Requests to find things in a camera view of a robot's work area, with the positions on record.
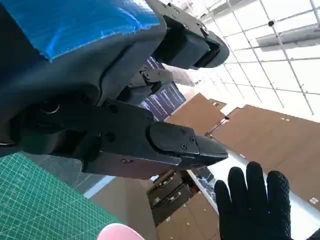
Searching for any large brown cardboard box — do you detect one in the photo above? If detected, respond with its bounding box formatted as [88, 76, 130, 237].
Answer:
[208, 104, 320, 210]

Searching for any pink bowl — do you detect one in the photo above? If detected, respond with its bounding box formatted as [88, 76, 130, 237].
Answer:
[97, 223, 145, 240]

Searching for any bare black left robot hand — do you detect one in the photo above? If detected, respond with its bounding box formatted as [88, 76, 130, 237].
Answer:
[0, 0, 230, 181]

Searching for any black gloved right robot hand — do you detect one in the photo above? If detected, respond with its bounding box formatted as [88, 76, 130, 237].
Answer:
[214, 161, 292, 240]

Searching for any grey ceiling light panel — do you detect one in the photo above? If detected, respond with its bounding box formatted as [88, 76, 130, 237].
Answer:
[256, 32, 320, 52]

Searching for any monitor with text lines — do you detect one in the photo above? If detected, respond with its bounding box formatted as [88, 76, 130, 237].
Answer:
[141, 56, 187, 122]

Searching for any black equipment case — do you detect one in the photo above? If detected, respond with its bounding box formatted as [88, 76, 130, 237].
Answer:
[149, 183, 195, 226]
[146, 169, 187, 198]

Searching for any green cutting mat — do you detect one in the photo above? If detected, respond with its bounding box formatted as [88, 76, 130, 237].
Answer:
[0, 152, 126, 240]

